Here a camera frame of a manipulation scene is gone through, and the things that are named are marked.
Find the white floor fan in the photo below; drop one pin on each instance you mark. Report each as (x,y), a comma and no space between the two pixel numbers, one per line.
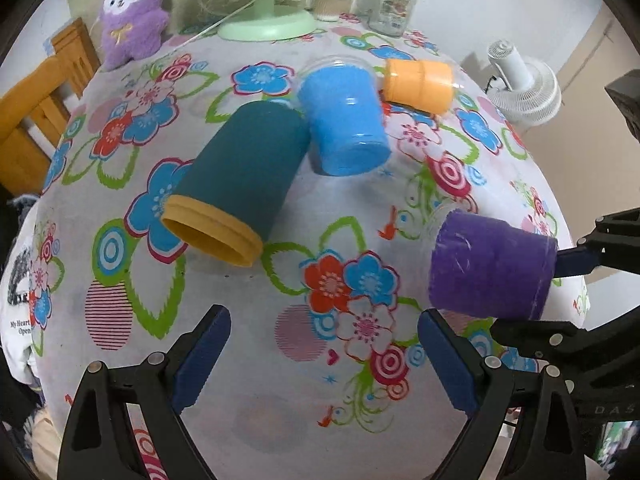
(525,90)

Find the green table fan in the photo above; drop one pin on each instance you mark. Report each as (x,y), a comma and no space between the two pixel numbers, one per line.
(265,15)

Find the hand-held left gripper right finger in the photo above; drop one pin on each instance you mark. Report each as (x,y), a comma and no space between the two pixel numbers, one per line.
(447,362)

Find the purple cup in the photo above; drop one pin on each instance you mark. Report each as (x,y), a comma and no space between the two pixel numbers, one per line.
(487,265)

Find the dark grey object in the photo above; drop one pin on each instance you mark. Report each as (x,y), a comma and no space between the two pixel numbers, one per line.
(626,105)

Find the purple plush toy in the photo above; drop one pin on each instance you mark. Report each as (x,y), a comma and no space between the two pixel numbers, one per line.
(132,10)

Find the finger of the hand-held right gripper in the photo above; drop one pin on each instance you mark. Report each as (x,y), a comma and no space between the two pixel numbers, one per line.
(575,262)
(530,334)

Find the cotton swab container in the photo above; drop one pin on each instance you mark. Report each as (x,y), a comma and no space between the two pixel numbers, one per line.
(329,4)

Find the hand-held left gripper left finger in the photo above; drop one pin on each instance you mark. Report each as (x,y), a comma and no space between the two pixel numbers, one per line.
(200,362)

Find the teal cup with yellow rim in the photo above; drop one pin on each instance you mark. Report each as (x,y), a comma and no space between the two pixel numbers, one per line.
(240,170)

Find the white printed shirt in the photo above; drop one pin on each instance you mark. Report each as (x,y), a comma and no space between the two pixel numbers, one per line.
(22,290)

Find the wooden chair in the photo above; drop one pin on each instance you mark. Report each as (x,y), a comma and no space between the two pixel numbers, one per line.
(40,105)

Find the floral tablecloth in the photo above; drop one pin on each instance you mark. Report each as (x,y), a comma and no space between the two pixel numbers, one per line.
(310,260)

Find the orange cup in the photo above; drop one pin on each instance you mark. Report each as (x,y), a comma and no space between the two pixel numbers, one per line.
(417,85)

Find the blue cup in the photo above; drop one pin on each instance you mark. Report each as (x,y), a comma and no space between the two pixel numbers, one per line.
(345,120)

